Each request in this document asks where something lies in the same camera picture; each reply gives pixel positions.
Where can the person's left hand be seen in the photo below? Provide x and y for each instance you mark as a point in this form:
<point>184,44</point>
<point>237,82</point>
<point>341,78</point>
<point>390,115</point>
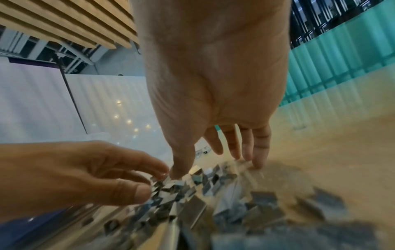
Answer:
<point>62,176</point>

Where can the person's right hand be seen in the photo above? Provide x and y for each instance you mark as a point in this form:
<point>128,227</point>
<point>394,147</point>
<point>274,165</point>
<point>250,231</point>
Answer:
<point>213,58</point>

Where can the pile of metal staple strips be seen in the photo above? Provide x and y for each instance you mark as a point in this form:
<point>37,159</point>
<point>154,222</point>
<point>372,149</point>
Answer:
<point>247,205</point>

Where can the black metal railing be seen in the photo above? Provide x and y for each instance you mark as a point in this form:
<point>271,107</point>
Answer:
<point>327,17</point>

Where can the green curtain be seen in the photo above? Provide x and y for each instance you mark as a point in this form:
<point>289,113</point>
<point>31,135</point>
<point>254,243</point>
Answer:
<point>339,53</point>

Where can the black window post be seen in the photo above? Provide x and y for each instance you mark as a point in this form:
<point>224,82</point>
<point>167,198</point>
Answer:
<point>73,102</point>

